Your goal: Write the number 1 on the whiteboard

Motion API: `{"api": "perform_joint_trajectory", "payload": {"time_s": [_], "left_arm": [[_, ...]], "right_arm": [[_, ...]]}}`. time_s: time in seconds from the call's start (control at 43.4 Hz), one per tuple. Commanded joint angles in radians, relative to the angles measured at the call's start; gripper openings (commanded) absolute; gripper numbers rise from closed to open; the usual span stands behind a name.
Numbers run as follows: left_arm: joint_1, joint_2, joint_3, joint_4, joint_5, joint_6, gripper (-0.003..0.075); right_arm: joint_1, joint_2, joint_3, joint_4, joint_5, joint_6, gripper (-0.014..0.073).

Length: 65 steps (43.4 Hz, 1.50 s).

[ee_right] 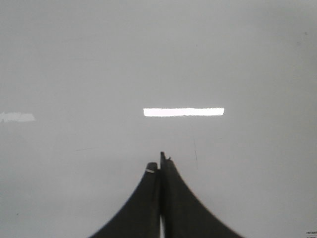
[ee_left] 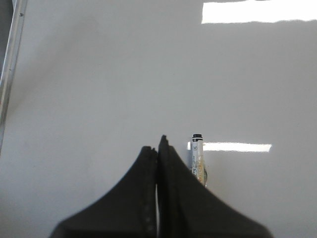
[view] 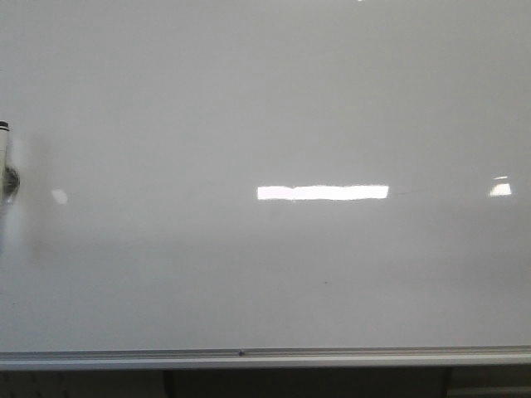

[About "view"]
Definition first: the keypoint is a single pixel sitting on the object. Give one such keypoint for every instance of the white whiteboard marker pen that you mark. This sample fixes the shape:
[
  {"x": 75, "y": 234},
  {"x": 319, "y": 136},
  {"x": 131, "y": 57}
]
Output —
[{"x": 10, "y": 180}]

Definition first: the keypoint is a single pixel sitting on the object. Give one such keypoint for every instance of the white whiteboard with aluminium frame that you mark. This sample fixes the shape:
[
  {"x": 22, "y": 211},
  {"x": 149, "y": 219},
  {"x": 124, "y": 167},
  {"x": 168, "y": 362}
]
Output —
[{"x": 214, "y": 184}]

